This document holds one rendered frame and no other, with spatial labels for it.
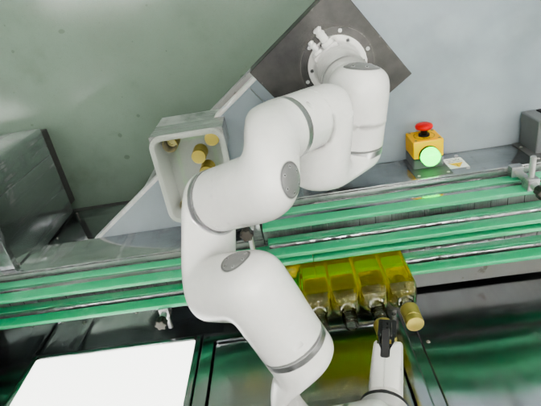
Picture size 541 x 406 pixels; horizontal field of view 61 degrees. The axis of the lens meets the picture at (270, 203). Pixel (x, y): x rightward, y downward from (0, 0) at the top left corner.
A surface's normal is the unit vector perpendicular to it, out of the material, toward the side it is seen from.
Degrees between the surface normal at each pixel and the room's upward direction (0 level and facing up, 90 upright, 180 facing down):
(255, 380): 90
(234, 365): 90
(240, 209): 33
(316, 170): 12
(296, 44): 1
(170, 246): 90
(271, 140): 57
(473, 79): 0
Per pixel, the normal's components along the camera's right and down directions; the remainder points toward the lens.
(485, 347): -0.15, -0.88
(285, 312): 0.50, 0.00
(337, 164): 0.48, 0.40
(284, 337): 0.19, 0.22
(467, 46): 0.00, 0.46
